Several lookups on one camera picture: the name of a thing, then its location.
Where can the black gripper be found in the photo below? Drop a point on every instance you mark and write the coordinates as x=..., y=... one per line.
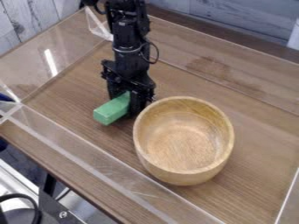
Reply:
x=125, y=74

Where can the clear acrylic barrier wall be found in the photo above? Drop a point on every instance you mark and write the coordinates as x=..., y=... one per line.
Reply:
x=249, y=79

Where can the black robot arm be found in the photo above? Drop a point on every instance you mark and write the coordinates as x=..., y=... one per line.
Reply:
x=128, y=23

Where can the blue object at left edge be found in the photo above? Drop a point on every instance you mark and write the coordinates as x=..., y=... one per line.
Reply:
x=5, y=106

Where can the black table leg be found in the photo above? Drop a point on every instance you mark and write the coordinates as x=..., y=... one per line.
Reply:
x=49, y=185

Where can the green rectangular block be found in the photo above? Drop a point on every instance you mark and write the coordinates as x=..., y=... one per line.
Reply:
x=112, y=109

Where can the brown wooden bowl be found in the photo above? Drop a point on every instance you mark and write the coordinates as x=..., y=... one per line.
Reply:
x=184, y=138

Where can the black metal bracket with screw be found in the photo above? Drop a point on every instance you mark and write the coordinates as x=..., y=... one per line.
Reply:
x=53, y=212

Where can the clear acrylic corner bracket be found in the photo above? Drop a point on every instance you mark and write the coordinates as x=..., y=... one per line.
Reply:
x=97, y=27

